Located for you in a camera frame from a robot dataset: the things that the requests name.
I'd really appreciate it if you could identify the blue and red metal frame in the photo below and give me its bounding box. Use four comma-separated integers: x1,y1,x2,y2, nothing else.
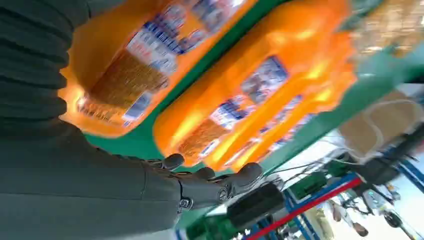
246,172,364,240

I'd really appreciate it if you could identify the green table mat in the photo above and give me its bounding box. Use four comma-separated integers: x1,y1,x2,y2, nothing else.
84,0,424,230

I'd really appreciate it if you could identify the yellow taped sheet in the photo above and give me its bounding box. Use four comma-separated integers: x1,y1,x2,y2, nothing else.
350,0,424,58

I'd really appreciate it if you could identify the green crate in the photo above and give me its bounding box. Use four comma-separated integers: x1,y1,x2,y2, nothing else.
290,172,328,200

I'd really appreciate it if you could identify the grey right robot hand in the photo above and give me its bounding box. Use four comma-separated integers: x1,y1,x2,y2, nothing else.
0,119,265,240

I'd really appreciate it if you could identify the black cable bundle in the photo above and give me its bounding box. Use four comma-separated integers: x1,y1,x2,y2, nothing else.
273,153,335,181

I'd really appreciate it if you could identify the black carrying case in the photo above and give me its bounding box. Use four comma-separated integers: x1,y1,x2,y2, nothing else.
227,183,286,230

